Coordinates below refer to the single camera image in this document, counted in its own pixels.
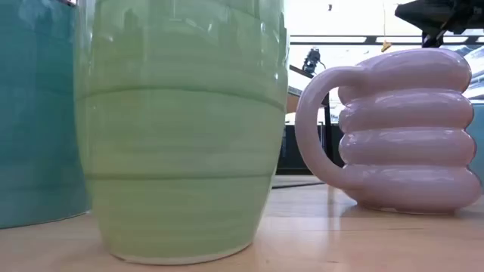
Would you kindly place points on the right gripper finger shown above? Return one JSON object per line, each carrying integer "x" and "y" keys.
{"x": 408, "y": 13}

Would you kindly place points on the lilac ribbed bubble mug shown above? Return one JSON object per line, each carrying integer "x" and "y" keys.
{"x": 408, "y": 151}

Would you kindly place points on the teal mug white interior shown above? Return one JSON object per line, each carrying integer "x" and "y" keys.
{"x": 34, "y": 132}

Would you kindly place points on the yellow hanging tag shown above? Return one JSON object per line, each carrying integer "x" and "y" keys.
{"x": 385, "y": 46}

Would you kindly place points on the black horizontal beam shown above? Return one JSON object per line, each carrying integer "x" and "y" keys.
{"x": 340, "y": 39}

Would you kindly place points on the wooden desk black legs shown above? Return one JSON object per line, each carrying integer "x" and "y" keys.
{"x": 293, "y": 102}

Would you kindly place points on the black cabinet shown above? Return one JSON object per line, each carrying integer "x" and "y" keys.
{"x": 295, "y": 151}

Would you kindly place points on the light green mug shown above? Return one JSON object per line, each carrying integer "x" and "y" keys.
{"x": 181, "y": 132}

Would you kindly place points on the black camera on stand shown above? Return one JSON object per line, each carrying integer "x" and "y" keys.
{"x": 312, "y": 60}

